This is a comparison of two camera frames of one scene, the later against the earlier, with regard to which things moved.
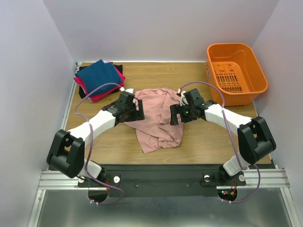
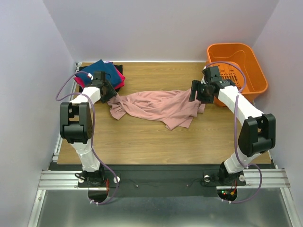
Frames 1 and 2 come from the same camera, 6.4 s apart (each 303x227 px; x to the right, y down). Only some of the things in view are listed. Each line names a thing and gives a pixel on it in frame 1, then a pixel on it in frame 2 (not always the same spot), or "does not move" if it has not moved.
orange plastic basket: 235,69 does not move
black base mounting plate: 163,180 does not move
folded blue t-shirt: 97,73 does not move
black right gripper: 175,113 -> 195,90
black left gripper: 140,116 -> 112,92
